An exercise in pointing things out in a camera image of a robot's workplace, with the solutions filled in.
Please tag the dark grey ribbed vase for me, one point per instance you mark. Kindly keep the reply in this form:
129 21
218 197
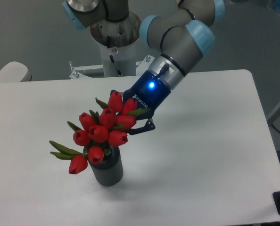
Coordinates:
110 171

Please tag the red tulip bouquet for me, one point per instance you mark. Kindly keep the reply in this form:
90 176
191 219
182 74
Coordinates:
99 132

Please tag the white metal base frame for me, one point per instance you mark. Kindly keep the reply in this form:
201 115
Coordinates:
96 71

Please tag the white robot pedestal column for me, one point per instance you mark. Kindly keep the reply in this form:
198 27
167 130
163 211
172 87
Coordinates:
118 61

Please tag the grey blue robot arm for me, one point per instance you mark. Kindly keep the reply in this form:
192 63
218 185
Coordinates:
182 38

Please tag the white chair armrest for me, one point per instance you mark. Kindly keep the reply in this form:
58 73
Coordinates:
15 72

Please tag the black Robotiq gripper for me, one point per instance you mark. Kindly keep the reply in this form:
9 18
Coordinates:
149 92

